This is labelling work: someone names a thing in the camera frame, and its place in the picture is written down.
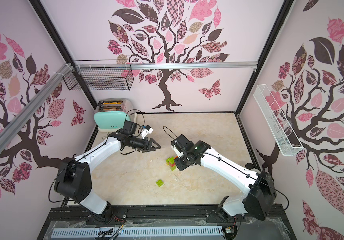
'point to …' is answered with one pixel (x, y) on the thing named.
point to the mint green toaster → (112, 113)
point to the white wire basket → (283, 135)
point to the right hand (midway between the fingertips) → (181, 165)
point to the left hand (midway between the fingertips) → (156, 150)
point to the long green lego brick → (173, 168)
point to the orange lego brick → (176, 157)
